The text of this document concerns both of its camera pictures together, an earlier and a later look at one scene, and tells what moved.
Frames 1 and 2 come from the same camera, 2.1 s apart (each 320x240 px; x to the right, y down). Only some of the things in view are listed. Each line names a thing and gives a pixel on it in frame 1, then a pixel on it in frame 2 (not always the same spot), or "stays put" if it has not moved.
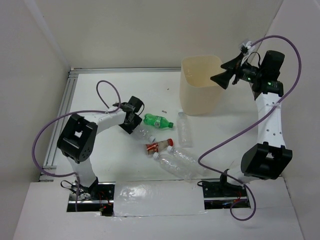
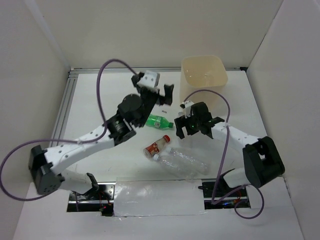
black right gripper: (234, 66) → (181, 122)
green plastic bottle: (158, 121) stays put
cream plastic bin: (200, 95) stays put
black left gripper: (128, 129) → (159, 98)
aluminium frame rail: (73, 73) stays put
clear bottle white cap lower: (173, 168) stays put
